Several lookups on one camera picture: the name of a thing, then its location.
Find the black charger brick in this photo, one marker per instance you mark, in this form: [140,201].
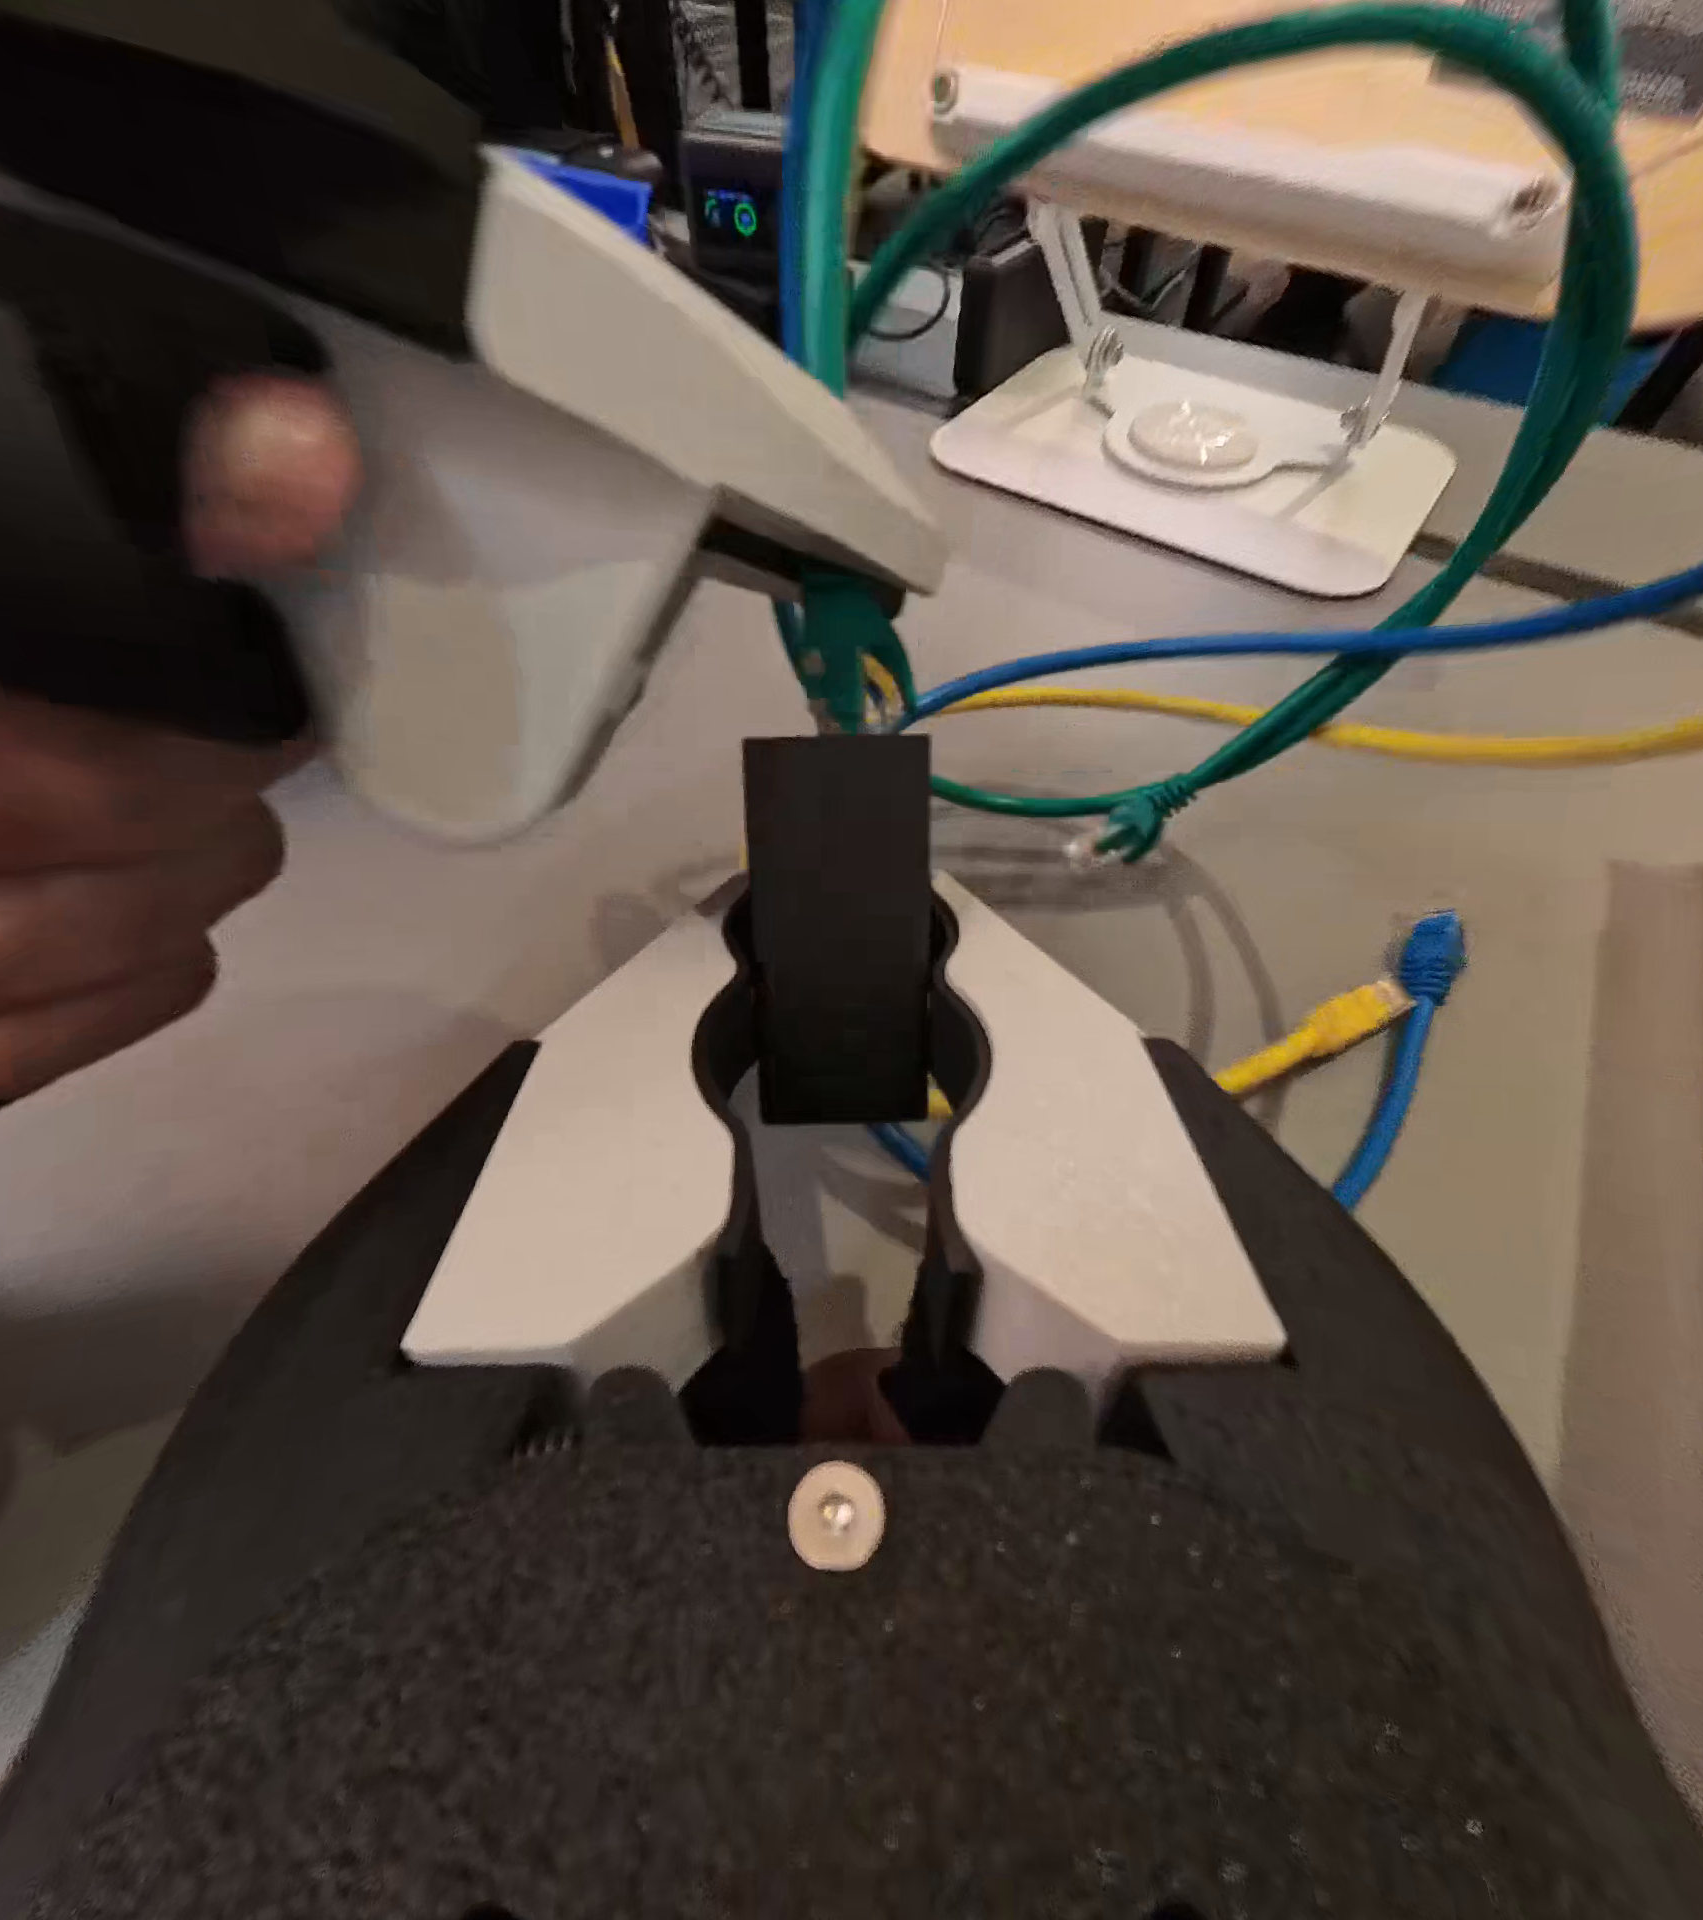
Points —
[997,323]

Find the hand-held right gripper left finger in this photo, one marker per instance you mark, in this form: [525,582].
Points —
[581,1185]

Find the wooden board with white rail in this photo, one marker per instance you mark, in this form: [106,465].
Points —
[1031,31]

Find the black ethernet switch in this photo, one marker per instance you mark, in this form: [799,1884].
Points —
[835,931]

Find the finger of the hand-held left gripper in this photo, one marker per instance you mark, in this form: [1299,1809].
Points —
[641,391]

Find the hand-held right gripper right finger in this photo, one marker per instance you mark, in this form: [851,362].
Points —
[1105,1185]

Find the blue plastic bin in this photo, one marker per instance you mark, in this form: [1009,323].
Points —
[587,194]

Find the black power bank with screen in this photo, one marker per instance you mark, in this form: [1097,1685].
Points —
[731,165]

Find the person's left hand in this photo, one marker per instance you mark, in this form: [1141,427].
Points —
[40,901]

